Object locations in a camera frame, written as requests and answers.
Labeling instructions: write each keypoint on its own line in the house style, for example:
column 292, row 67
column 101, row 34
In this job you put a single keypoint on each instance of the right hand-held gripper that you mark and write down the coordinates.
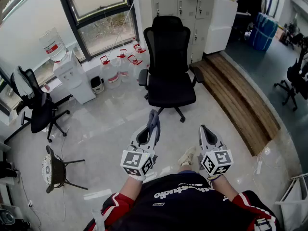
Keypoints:
column 217, row 161

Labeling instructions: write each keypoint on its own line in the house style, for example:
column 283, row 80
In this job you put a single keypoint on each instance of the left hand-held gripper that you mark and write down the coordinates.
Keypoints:
column 134, row 161

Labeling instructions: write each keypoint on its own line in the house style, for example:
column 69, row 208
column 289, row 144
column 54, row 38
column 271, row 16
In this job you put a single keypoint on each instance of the black mesh office chair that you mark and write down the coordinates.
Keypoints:
column 168, row 90

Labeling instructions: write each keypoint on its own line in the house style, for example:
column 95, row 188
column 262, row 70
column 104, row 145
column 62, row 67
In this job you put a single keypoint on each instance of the person's left forearm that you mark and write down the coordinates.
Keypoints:
column 131, row 189

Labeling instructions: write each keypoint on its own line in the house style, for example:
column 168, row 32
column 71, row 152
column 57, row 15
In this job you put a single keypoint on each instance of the person's right forearm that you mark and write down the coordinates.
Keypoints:
column 223, row 188

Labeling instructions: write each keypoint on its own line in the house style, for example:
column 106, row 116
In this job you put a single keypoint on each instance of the person's beige shoe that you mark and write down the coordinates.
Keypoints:
column 187, row 155

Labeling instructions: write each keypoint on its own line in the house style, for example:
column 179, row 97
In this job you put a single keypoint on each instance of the wooden step platform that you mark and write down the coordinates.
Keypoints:
column 235, row 100

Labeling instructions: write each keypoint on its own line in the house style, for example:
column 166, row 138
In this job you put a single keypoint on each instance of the white power strip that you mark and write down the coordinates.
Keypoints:
column 259, row 167

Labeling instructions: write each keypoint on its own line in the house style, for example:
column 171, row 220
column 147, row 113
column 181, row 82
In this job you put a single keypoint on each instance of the person's black red shirt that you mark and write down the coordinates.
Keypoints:
column 187, row 213

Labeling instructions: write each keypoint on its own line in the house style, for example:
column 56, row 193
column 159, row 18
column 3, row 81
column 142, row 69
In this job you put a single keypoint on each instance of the small black white bin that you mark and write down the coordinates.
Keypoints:
column 97, row 85

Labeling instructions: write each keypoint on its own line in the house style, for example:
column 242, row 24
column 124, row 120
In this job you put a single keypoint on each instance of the white water dispenser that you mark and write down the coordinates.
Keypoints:
column 74, row 85

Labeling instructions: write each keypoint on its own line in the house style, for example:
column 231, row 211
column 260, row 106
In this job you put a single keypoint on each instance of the small clear bottle red cap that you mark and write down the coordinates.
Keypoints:
column 134, row 42

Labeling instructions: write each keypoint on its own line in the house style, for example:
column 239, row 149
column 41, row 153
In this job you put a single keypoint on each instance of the black stool patterned cushion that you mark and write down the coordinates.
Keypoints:
column 54, row 170

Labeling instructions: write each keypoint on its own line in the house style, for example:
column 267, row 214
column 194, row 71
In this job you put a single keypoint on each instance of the black chair with star base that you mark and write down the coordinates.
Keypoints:
column 297, row 80

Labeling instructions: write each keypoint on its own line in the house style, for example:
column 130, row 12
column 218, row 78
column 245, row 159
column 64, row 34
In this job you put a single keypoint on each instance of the white cabinet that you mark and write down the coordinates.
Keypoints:
column 219, row 25

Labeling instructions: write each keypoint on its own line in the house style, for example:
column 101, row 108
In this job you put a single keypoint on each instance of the white metal rack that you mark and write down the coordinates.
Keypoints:
column 294, row 201

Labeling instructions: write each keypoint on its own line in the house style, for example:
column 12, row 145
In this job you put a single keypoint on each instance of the black mesh swivel chair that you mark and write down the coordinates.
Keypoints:
column 39, row 114

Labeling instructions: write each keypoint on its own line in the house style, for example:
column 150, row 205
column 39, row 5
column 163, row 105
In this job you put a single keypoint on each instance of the blue wrapped bundle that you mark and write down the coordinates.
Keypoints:
column 262, row 31

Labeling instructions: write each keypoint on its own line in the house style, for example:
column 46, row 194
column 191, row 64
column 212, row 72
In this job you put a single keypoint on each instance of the grey metal lockers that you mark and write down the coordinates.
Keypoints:
column 183, row 3

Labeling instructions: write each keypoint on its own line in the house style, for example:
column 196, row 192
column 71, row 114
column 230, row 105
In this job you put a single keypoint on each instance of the dark framed window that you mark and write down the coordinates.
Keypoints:
column 101, row 16

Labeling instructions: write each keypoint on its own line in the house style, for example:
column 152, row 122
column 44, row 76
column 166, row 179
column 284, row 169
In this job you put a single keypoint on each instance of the large clear water bottle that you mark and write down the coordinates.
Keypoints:
column 51, row 44

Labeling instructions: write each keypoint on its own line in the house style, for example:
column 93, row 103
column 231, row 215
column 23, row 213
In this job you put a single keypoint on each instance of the white garment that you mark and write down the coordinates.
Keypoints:
column 22, row 83

